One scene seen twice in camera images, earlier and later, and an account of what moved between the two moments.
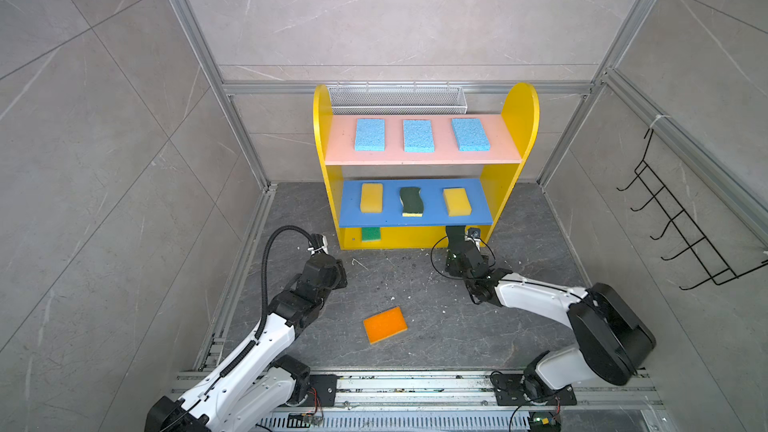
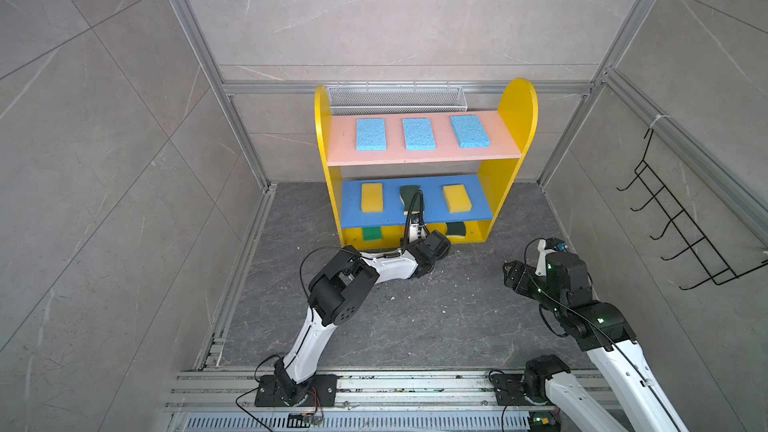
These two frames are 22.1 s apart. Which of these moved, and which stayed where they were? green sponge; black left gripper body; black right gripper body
Moved: black left gripper body; black right gripper body
Stayed: green sponge
